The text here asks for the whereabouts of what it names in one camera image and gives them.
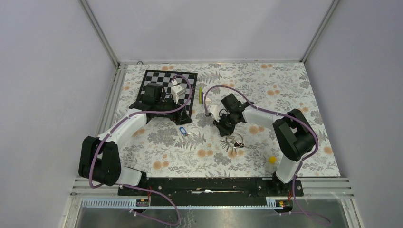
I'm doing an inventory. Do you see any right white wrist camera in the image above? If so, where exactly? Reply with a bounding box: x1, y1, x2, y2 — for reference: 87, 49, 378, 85
205, 105, 226, 123

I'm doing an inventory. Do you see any metal keyring with keys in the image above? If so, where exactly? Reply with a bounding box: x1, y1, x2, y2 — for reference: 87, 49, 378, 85
220, 133, 245, 154

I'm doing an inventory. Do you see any yellow small cube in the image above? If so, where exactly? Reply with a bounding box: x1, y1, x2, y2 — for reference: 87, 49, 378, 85
268, 156, 277, 164

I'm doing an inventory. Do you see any floral patterned mat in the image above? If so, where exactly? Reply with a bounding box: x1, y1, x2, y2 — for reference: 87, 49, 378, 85
115, 63, 340, 177

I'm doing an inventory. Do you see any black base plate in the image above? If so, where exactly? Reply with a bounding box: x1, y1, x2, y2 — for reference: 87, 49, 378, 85
118, 177, 304, 204

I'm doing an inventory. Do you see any purple cable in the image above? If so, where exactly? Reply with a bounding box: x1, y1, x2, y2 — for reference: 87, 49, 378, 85
88, 74, 193, 227
203, 85, 333, 227

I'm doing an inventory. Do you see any blue tag key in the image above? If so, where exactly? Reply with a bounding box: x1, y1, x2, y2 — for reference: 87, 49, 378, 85
179, 126, 193, 137

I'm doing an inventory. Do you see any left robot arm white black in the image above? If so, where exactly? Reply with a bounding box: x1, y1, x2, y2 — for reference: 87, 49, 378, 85
78, 79, 194, 195

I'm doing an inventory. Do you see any green white small block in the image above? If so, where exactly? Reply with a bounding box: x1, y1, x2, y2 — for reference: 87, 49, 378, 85
199, 87, 206, 105

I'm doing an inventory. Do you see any white slotted cable duct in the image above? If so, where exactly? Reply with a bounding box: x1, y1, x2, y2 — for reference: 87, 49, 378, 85
81, 197, 284, 210

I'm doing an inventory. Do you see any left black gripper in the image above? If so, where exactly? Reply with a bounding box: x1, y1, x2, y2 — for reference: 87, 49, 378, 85
155, 93, 192, 125

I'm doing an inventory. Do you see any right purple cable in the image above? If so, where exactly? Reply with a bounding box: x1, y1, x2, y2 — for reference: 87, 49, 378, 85
203, 85, 333, 227

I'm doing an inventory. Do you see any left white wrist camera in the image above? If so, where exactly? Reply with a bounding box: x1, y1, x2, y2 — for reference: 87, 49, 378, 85
171, 79, 186, 104

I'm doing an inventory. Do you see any black white chessboard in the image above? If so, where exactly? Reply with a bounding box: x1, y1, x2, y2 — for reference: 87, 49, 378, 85
129, 70, 198, 121

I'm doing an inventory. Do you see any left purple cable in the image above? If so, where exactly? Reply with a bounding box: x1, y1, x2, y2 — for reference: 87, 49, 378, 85
88, 74, 193, 227

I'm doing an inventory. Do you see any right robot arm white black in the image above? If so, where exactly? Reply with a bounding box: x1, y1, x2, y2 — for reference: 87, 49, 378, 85
205, 94, 318, 196

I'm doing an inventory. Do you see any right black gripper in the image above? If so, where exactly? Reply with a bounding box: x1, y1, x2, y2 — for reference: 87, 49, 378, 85
213, 113, 240, 137

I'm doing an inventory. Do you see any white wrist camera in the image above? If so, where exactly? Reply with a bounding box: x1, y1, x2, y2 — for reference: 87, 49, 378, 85
171, 79, 186, 104
205, 105, 226, 123

